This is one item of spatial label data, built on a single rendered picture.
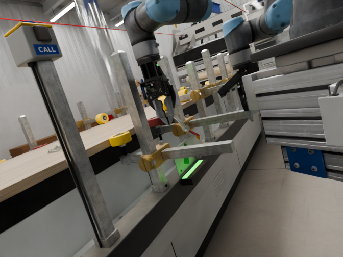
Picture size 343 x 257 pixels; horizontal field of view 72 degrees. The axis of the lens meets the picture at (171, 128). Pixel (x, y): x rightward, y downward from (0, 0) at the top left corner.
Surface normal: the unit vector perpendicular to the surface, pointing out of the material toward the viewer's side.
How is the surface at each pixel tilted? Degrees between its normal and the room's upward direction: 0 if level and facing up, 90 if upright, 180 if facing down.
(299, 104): 90
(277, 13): 90
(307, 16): 73
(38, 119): 90
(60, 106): 90
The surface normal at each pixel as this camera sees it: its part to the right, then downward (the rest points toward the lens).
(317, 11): -0.81, 0.03
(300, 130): -0.86, 0.33
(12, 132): 0.80, -0.14
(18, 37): -0.47, 0.29
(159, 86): -0.16, 0.22
